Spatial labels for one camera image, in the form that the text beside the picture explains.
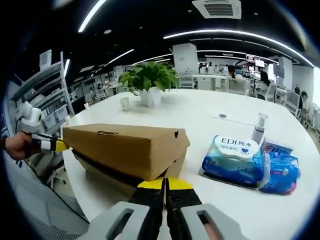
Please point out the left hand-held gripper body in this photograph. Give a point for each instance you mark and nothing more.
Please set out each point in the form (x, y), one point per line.
(31, 118)

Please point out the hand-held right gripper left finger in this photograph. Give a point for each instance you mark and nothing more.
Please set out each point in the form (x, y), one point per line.
(150, 200)

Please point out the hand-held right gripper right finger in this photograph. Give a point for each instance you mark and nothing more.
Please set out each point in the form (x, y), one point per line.
(182, 200)

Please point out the white blue wet wipes pack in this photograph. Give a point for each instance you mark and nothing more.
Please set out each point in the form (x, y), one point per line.
(225, 165)

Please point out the brown cardboard shoe box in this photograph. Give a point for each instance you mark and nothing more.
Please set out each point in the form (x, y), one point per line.
(112, 147)

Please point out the white pump bottle clear cap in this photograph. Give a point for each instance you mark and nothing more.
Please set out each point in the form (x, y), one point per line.
(257, 132)

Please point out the blue plastic packet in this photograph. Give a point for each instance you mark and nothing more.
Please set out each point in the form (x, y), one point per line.
(282, 175)

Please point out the small white carton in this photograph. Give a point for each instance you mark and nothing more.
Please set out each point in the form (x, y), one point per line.
(277, 148)

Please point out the person's left hand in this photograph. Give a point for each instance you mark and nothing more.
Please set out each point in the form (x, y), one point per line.
(17, 147)

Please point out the grey metal shelf rack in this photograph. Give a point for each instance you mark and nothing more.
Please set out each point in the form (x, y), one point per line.
(63, 82)

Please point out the grey mesh office chair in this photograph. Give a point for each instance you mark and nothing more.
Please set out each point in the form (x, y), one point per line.
(37, 200)

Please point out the white paper cup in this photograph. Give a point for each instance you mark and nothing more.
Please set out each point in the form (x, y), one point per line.
(124, 103)

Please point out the white ceiling light strip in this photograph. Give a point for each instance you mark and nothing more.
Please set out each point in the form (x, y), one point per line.
(91, 15)
(225, 32)

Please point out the green plant in white pot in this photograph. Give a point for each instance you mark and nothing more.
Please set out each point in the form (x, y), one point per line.
(150, 75)

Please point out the group of white office chairs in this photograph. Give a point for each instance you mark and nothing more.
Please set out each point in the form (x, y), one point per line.
(272, 92)

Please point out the ceiling air conditioner vent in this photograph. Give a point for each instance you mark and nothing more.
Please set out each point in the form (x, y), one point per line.
(217, 8)

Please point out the wall display screen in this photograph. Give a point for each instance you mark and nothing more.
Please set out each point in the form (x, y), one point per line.
(255, 62)

